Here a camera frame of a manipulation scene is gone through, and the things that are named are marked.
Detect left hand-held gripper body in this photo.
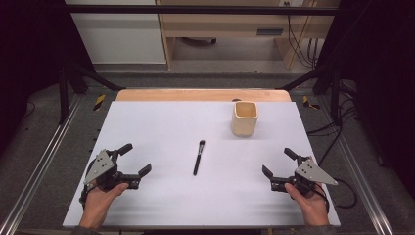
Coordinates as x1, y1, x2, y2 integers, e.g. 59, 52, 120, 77
83, 148, 142, 192

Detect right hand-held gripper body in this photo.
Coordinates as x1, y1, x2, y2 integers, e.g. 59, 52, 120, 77
269, 156, 339, 198

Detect beige square cup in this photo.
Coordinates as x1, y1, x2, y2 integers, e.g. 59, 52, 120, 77
231, 100, 259, 138

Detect person's right hand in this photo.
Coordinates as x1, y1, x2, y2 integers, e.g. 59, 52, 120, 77
284, 181, 331, 227

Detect person's left hand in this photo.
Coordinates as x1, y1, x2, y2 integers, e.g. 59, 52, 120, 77
78, 181, 130, 230

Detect yellow black floor tape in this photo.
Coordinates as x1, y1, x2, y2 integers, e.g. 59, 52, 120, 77
301, 95, 321, 111
93, 93, 107, 112

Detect white board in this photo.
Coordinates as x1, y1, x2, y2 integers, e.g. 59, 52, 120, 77
62, 100, 342, 229

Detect black metal stand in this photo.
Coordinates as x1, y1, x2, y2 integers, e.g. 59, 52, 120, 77
58, 61, 127, 125
276, 63, 345, 127

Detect wooden table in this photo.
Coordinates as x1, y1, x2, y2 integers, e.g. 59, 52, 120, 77
115, 88, 293, 103

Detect white cabinet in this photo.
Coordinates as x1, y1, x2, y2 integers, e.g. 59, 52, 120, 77
64, 0, 167, 66

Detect dark curtain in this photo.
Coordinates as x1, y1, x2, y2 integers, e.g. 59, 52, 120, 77
314, 0, 415, 200
0, 0, 97, 158

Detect wooden desk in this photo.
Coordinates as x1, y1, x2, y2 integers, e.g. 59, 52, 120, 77
156, 0, 341, 71

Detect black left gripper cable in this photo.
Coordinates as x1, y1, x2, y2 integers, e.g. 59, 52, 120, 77
78, 182, 99, 208

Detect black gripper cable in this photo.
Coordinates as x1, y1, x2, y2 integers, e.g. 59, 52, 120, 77
78, 182, 99, 208
312, 176, 358, 211

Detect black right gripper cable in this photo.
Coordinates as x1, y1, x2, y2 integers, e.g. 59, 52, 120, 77
312, 176, 358, 211

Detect black floor cables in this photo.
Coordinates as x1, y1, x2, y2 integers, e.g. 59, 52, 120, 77
305, 79, 360, 168

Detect aluminium rail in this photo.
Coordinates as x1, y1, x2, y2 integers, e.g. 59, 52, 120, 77
0, 93, 83, 235
316, 96, 396, 235

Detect black hanging cables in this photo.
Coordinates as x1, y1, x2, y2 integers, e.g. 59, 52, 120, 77
283, 1, 320, 71

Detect black horizontal frame bar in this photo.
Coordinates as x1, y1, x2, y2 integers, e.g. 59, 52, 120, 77
63, 4, 341, 17

